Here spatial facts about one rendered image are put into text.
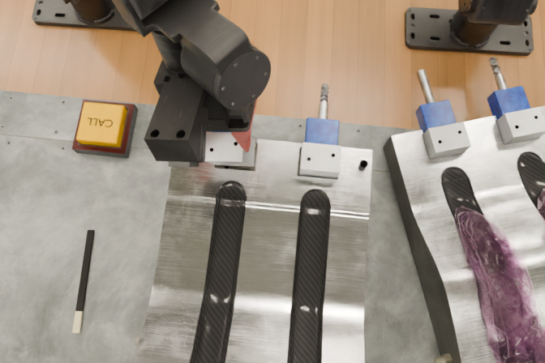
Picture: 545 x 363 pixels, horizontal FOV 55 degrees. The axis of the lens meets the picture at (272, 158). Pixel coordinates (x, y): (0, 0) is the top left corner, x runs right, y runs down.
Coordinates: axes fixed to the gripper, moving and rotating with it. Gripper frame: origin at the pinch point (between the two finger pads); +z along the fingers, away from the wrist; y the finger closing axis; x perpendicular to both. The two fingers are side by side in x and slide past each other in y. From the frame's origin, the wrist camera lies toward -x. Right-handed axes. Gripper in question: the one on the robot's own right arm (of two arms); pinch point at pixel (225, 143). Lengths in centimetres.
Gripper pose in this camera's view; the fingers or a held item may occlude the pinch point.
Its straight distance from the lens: 63.9
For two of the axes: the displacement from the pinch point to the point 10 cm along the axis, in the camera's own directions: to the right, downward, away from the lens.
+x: 1.5, -8.1, 5.7
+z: 1.6, 5.9, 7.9
